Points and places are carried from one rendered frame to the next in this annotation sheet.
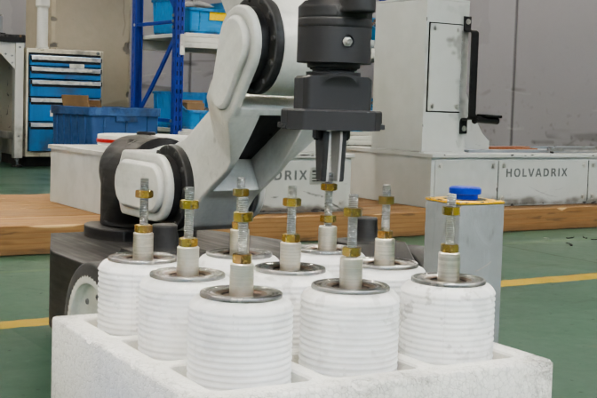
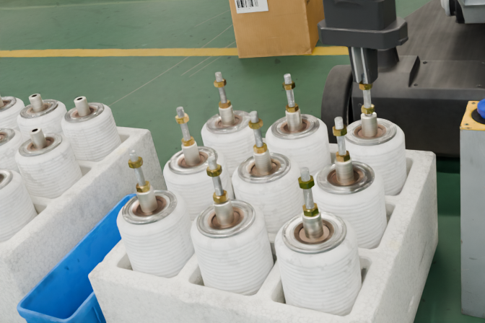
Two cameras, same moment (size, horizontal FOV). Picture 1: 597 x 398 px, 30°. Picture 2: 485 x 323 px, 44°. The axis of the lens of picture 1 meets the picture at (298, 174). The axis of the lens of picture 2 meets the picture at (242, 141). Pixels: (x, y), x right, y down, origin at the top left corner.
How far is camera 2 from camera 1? 1.05 m
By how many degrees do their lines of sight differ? 64
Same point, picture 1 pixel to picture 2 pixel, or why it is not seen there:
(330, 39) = not seen: outside the picture
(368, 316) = (205, 253)
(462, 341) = (294, 289)
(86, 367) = not seen: hidden behind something
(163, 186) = not seen: outside the picture
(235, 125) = not seen: outside the picture
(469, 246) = (474, 166)
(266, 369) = (142, 262)
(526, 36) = not seen: outside the picture
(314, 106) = (329, 24)
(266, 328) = (134, 241)
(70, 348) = not seen: hidden behind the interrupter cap
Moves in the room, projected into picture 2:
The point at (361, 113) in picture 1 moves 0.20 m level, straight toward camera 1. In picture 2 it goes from (369, 33) to (234, 88)
